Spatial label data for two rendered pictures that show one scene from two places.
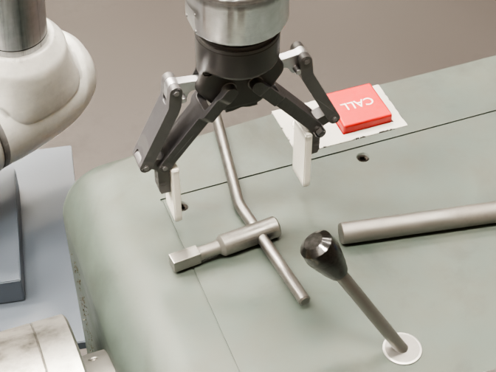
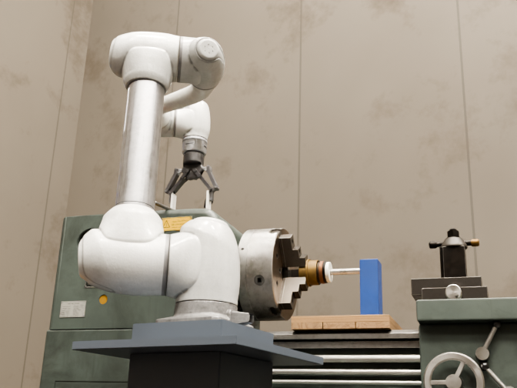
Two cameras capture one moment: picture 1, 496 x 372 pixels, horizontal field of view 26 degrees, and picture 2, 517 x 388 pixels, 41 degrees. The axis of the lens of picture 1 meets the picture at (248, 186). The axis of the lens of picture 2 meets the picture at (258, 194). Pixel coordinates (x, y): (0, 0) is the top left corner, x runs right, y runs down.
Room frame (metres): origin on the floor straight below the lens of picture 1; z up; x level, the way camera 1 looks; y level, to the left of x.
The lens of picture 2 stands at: (2.39, 1.68, 0.57)
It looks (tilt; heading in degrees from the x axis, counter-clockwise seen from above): 19 degrees up; 220
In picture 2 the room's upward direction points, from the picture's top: 2 degrees clockwise
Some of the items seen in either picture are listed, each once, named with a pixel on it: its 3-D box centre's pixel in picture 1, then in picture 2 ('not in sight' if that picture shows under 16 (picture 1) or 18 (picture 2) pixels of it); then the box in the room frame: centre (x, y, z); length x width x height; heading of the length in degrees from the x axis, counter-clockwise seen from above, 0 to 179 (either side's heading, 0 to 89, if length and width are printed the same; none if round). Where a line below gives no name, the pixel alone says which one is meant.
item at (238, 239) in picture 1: (225, 244); not in sight; (0.71, 0.02, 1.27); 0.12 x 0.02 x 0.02; 116
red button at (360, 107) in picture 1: (356, 110); not in sight; (0.92, -0.12, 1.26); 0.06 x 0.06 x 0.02; 21
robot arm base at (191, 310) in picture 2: not in sight; (212, 316); (1.15, 0.51, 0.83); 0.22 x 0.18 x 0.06; 101
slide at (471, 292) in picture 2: not in sight; (458, 308); (0.35, 0.80, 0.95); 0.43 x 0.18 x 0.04; 21
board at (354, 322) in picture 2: not in sight; (351, 330); (0.45, 0.47, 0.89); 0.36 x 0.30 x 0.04; 21
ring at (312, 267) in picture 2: not in sight; (313, 272); (0.50, 0.36, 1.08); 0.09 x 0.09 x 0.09; 21
